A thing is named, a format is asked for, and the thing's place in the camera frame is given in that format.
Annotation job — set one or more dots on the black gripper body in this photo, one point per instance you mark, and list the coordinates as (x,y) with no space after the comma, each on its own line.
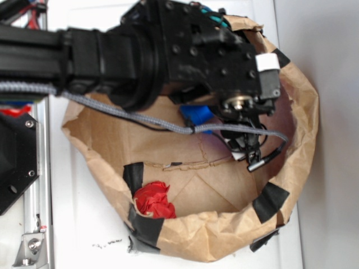
(194,57)

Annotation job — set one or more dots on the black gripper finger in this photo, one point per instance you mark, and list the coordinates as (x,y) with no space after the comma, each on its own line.
(244,146)

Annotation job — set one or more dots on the brown paper bag bin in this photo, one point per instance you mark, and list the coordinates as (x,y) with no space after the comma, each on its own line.
(220,206)

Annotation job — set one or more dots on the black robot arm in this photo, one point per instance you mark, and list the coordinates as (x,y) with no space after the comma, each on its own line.
(96,69)

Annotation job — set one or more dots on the blue plastic bottle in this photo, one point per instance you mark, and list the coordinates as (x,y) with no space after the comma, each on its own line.
(195,115)

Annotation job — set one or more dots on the metal corner bracket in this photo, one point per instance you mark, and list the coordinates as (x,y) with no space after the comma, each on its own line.
(30,253)

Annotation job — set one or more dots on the aluminium frame rail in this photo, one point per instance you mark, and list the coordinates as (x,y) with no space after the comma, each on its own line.
(38,197)

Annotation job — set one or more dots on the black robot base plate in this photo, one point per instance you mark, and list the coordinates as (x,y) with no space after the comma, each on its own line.
(19,158)

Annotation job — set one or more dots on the red crumpled cloth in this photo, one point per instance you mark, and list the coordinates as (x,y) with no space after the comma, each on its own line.
(152,201)

